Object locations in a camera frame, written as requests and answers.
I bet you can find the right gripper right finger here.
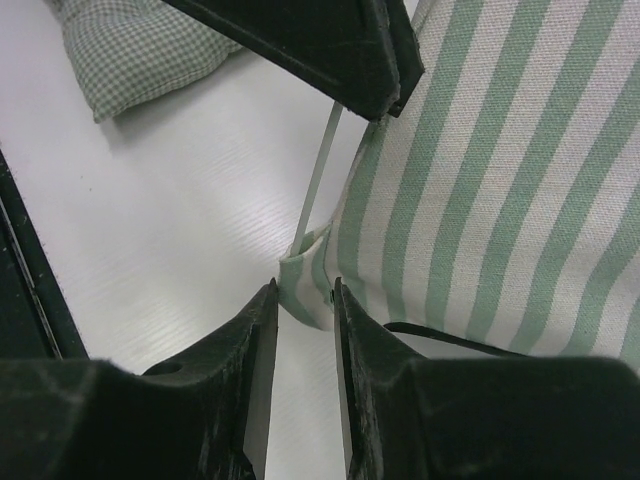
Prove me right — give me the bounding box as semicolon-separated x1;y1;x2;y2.
332;282;639;479

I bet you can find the green striped pet tent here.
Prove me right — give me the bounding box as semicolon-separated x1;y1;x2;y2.
279;1;639;368

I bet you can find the black mounting rail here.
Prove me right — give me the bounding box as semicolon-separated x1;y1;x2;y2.
0;160;88;360

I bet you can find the white tent pole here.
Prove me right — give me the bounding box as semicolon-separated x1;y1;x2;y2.
290;102;343;256

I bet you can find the green checkered cushion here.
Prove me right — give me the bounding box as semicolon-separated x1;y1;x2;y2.
48;0;241;124

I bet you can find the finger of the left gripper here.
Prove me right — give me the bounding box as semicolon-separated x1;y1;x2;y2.
384;0;424;118
168;0;401;121

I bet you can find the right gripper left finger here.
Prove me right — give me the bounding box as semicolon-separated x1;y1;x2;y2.
1;282;278;479

